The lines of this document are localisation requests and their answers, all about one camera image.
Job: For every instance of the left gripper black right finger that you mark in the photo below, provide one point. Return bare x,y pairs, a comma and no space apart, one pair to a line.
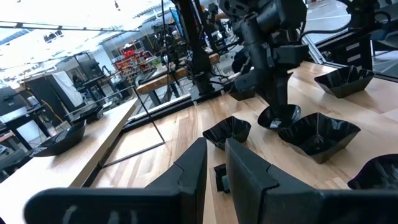
264,199

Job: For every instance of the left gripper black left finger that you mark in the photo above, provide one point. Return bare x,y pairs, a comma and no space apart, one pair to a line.
174,199

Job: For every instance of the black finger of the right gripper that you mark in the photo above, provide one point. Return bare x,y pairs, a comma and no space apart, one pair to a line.
273,93
286,90

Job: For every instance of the black round faceted bowl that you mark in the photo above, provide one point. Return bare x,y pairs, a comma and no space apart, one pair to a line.
293,117

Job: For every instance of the black square flared bowl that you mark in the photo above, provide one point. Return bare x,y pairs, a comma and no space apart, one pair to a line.
242,96
342,82
317,137

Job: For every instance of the small black clip piece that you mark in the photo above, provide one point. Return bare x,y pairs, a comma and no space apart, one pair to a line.
220,177

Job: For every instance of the black wavy-rim bowl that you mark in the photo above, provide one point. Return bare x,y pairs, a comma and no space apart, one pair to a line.
228,130

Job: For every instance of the black oval bowl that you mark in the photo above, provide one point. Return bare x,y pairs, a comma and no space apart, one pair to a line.
62,141

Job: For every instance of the black labelled equipment box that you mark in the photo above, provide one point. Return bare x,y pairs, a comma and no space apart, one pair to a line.
339,49

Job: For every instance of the black metal shelf leg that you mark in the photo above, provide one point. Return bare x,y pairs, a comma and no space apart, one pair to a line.
134,153

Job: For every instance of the brown wooden side table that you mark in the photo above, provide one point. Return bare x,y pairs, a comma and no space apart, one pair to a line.
161,81

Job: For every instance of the black rounded glossy bowl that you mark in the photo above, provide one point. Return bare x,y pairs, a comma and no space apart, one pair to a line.
377,172

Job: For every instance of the red parts bin rack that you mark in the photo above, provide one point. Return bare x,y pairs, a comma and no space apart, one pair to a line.
130,62

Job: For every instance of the black cabinet with white sheet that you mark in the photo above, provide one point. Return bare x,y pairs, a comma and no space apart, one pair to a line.
40,93

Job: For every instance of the black desk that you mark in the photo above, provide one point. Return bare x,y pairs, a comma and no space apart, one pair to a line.
14,99

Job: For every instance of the overhead frame bar with lights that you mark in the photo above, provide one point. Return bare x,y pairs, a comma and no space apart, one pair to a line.
77,27

